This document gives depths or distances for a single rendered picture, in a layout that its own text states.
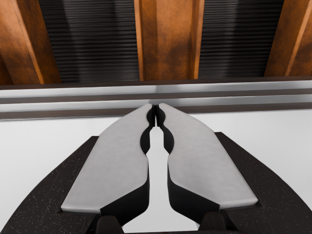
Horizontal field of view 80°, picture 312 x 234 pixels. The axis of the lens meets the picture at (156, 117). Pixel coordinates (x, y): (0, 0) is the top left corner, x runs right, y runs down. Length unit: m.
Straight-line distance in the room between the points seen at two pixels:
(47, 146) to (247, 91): 0.17
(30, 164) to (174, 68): 0.22
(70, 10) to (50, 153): 0.33
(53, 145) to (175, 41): 0.21
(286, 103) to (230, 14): 0.30
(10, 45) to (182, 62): 0.25
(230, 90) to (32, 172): 0.19
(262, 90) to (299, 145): 0.06
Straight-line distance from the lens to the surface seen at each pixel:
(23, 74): 0.36
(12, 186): 0.23
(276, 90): 0.19
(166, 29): 0.29
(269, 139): 0.18
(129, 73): 0.44
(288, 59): 0.32
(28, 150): 0.19
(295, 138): 0.19
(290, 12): 0.33
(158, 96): 0.15
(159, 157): 0.16
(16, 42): 0.35
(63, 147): 0.17
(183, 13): 0.29
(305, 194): 0.25
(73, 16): 0.45
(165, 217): 0.23
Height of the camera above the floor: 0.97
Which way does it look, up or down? 60 degrees down
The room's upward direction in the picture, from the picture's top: 177 degrees clockwise
